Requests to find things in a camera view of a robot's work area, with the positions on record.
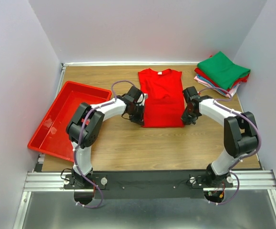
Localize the red t shirt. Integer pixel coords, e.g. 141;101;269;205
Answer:
194;55;250;95
138;68;184;128

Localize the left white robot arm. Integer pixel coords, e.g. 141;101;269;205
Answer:
66;86;148;188

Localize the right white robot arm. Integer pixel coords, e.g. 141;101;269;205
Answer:
181;86;261;187

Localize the blue folded t shirt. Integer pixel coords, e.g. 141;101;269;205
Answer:
194;74;226;95

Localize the red folded t shirt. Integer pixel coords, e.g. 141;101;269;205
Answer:
194;55;250;95

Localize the pink folded t shirt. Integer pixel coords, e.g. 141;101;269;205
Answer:
194;74;240;98

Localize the red plastic tray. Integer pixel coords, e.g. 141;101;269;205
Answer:
28;81;112;162

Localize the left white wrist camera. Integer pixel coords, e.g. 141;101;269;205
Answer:
137;93;148;103

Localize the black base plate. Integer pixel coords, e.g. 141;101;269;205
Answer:
61;170;233;206

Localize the aluminium frame rail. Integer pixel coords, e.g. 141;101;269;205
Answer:
14;154;276;229

